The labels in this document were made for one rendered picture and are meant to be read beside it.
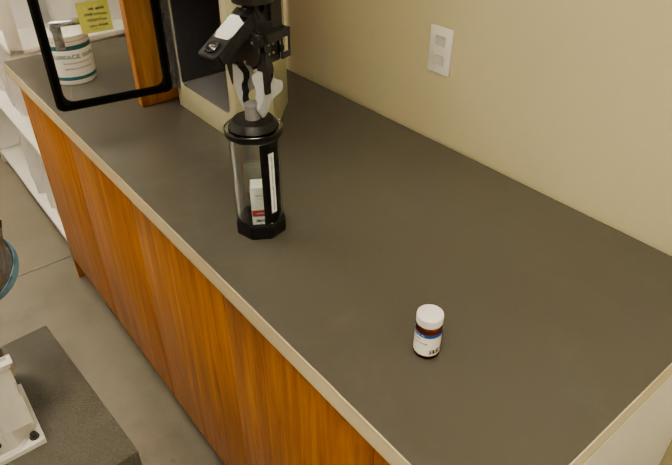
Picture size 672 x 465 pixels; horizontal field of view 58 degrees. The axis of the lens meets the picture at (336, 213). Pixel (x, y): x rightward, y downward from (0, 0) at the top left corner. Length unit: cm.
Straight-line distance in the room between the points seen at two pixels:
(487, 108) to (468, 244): 40
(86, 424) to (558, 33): 109
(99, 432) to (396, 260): 58
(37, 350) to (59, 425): 16
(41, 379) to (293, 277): 43
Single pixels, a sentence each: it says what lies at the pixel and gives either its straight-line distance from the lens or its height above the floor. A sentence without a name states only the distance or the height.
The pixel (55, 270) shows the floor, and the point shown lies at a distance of 286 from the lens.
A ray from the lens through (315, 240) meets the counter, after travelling 120.
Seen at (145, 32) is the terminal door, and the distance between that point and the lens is 171.
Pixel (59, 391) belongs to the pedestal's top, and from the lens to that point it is 101.
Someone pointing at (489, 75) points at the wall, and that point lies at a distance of 146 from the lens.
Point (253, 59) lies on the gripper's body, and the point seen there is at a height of 130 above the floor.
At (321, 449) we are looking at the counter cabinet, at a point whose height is 69.
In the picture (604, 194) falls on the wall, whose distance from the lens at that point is 137.
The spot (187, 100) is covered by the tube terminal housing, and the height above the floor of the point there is 97.
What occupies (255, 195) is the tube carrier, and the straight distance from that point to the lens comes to 115.
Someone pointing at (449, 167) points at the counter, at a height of 94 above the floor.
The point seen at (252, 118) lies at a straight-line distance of 111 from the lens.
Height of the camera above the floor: 165
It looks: 34 degrees down
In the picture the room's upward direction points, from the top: straight up
